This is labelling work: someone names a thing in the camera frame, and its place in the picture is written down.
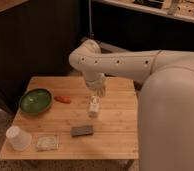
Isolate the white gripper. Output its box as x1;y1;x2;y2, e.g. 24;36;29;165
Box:
85;74;106;97

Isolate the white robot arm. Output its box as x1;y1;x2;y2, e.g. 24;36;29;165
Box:
69;40;194;171

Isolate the small white bottle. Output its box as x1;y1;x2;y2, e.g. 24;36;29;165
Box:
89;95;100;117

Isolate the small orange carrot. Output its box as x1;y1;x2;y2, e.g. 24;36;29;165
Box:
54;96;71;104

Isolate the wooden table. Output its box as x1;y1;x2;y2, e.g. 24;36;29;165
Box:
0;77;138;160

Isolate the dark grey sponge block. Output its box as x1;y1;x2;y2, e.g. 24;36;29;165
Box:
71;125;94;137

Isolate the vertical metal pole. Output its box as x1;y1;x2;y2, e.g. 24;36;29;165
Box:
88;0;94;39

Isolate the green bowl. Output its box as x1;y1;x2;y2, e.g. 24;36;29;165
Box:
19;88;52;115

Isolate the clear plastic packet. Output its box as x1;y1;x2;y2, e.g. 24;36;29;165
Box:
36;135;59;151

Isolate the clear plastic cup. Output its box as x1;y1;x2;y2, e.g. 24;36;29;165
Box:
6;126;32;151

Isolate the wooden shelf with items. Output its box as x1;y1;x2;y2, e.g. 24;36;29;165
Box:
95;0;194;23

